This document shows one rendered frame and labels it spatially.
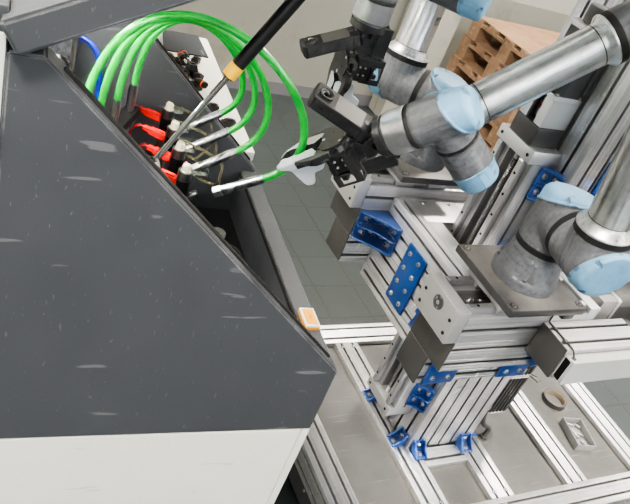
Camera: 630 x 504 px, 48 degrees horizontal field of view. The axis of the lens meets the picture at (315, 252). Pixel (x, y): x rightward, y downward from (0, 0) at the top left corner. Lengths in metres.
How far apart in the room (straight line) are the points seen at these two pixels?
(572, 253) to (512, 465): 1.18
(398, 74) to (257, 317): 0.92
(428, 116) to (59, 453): 0.82
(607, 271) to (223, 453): 0.79
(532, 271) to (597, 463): 1.26
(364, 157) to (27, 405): 0.67
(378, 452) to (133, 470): 1.04
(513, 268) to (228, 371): 0.67
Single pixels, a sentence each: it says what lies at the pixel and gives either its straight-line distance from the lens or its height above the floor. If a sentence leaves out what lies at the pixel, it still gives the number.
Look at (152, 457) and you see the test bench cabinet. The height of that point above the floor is 0.72.
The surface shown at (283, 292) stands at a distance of 1.42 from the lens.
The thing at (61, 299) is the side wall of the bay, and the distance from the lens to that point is 1.05.
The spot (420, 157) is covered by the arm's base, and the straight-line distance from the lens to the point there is 1.88.
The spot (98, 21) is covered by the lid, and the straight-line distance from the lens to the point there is 0.81.
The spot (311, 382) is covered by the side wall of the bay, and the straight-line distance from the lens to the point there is 1.29.
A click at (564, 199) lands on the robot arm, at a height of 1.26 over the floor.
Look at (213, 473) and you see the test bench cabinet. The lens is 1.44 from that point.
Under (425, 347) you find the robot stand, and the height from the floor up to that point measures 0.82.
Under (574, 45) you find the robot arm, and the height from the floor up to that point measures 1.55.
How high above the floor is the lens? 1.80
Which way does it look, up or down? 33 degrees down
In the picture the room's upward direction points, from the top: 22 degrees clockwise
